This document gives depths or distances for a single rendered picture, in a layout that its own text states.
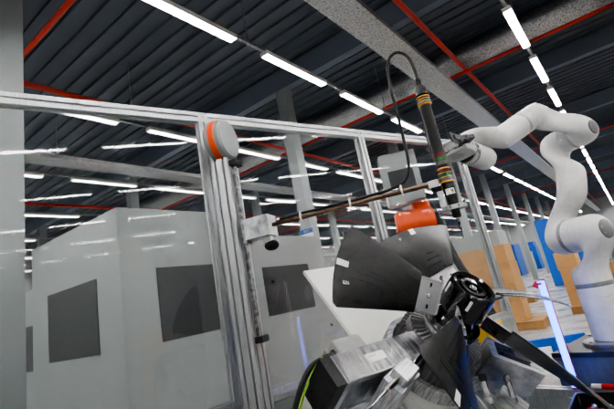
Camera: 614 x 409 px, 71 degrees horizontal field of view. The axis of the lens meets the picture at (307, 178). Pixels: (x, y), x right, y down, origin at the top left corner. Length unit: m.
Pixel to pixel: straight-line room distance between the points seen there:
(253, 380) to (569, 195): 1.27
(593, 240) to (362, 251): 0.86
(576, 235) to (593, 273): 0.14
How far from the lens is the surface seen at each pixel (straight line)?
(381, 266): 1.14
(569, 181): 1.84
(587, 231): 1.72
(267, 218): 1.42
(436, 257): 1.34
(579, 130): 1.87
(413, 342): 1.19
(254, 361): 1.44
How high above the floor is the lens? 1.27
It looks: 16 degrees up
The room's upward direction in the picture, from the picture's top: 11 degrees counter-clockwise
